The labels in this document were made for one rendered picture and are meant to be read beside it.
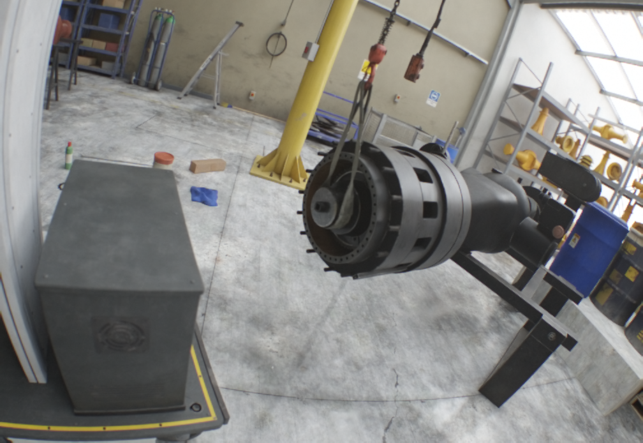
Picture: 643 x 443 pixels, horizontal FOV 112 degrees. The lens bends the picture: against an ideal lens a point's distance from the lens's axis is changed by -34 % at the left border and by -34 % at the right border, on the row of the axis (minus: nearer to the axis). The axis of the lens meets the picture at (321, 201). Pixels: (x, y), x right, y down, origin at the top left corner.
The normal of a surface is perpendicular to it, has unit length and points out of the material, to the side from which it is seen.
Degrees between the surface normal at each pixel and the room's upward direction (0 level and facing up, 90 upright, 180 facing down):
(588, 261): 90
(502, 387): 90
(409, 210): 61
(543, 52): 90
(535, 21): 90
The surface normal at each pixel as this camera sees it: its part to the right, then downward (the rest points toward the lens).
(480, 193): -0.04, -0.79
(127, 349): 0.47, 0.49
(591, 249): -0.75, -0.02
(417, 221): 0.62, 0.16
